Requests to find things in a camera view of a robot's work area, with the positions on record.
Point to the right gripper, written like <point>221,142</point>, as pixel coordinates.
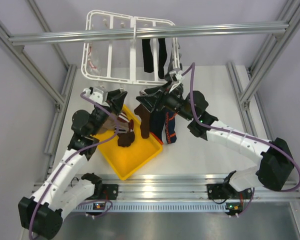
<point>151,101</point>

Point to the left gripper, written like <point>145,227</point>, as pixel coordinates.
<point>117,102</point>

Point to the brown sock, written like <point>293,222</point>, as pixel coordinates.
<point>145,116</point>
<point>125,130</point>

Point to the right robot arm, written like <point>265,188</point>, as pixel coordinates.
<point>272,158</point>

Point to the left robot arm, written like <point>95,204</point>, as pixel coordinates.
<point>44,212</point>

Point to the white clip drying hanger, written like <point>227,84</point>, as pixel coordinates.
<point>121,61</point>

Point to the navy orange underwear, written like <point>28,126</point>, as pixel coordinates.
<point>163,123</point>

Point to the grey sock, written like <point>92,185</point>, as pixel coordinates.
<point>172,65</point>

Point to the black sock left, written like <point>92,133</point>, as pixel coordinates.
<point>148,64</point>

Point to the black sock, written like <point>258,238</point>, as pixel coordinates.
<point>162,58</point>
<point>148,64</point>

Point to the black sock right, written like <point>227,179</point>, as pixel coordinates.
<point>162,58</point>

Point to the yellow plastic tray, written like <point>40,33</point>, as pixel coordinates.
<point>125,161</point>

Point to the aluminium crossbar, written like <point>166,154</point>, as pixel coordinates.
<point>134,33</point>

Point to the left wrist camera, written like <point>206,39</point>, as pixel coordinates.
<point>96,94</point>

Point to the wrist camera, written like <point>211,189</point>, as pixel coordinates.
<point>176,77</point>
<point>96,94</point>

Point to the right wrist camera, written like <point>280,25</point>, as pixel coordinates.
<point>176,77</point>

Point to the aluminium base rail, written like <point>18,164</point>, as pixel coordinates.
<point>159,187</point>

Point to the slotted cable duct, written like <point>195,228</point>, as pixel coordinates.
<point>157,207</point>

